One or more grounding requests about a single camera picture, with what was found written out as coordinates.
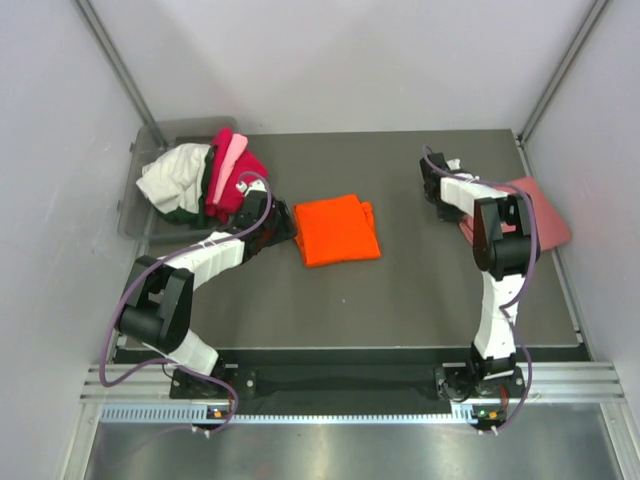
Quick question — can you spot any orange t shirt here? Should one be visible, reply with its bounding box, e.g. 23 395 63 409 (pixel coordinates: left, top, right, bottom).
294 194 381 268

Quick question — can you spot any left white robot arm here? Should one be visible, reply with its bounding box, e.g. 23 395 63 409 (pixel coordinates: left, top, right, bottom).
111 172 296 397

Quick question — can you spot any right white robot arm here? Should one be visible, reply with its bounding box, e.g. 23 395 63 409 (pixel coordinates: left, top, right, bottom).
420 148 540 396

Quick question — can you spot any magenta t shirt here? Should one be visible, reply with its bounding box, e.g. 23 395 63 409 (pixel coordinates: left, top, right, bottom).
205 128 268 222

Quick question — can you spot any light pink t shirt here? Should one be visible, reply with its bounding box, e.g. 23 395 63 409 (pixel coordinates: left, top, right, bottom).
212 133 248 205

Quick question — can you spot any dark green t shirt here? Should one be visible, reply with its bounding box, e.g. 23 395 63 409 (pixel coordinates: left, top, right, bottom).
157 147 216 230

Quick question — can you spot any white t shirt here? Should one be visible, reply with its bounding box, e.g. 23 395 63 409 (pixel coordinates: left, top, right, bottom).
136 143 210 214

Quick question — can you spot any grey plastic bin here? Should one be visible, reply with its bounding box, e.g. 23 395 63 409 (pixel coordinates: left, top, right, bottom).
118 116 238 245

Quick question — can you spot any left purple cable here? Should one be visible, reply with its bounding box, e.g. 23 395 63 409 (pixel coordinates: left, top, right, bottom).
98 170 275 436

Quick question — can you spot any purple cable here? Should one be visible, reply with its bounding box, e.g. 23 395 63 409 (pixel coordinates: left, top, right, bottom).
422 144 541 435
98 170 275 436

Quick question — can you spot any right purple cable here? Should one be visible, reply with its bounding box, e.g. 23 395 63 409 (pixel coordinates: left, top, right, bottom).
422 144 541 435

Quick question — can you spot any left aluminium frame post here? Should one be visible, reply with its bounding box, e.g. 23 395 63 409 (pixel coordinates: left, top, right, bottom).
72 0 168 149

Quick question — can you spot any aluminium frame post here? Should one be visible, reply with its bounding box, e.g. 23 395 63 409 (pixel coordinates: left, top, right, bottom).
516 0 612 148
72 0 168 149

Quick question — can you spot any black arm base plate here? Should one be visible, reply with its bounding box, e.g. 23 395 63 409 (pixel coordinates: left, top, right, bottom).
169 348 526 414

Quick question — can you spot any right aluminium frame post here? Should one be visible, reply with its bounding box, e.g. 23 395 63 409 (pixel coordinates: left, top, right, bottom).
516 0 612 148

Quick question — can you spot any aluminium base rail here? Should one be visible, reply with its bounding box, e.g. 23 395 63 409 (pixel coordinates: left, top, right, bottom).
80 362 625 403

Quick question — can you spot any slotted grey cable duct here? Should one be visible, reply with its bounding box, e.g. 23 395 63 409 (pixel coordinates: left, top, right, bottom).
99 402 506 426

